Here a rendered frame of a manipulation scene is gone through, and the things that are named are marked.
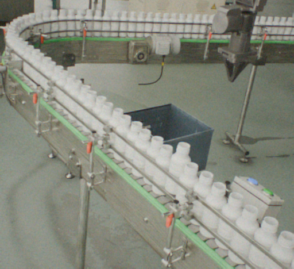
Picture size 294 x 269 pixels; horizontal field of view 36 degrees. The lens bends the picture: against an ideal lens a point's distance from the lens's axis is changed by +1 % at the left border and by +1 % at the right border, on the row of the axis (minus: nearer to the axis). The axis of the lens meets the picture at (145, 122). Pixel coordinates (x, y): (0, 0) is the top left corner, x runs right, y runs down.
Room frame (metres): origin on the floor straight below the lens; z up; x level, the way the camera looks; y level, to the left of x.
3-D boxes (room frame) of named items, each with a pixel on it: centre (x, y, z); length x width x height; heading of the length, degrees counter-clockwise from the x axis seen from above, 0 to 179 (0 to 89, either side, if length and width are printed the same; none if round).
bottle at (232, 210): (1.01, -0.27, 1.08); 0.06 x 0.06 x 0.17
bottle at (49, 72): (1.86, 0.44, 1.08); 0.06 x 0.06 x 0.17
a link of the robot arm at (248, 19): (1.27, -0.23, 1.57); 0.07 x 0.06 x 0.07; 130
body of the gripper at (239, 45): (1.27, -0.24, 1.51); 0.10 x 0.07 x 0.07; 130
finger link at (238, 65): (1.28, -0.25, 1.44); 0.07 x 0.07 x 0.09; 40
